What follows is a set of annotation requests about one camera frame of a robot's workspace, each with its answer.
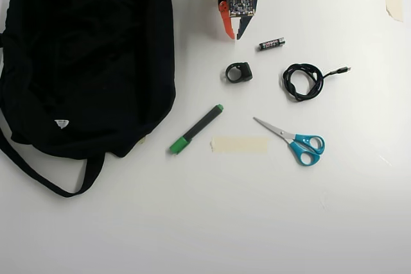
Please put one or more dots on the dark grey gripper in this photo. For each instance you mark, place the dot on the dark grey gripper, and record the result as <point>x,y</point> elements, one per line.
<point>228,29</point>

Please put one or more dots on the green and black marker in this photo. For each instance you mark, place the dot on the green and black marker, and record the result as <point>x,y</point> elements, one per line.
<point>197,128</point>

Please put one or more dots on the black fabric bag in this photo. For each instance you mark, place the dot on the black fabric bag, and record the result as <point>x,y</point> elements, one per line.
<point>86,62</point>

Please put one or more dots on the black AAA battery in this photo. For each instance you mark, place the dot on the black AAA battery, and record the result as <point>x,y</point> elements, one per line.
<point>271,44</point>

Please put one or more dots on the wide beige masking tape strip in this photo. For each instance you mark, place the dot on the wide beige masking tape strip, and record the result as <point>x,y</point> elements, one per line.
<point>241,145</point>

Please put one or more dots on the torn beige masking tape strip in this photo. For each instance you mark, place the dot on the torn beige masking tape strip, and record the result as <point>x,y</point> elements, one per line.
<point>394,1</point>

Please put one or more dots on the bare camera circuit board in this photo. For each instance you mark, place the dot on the bare camera circuit board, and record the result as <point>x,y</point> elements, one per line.
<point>240,5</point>

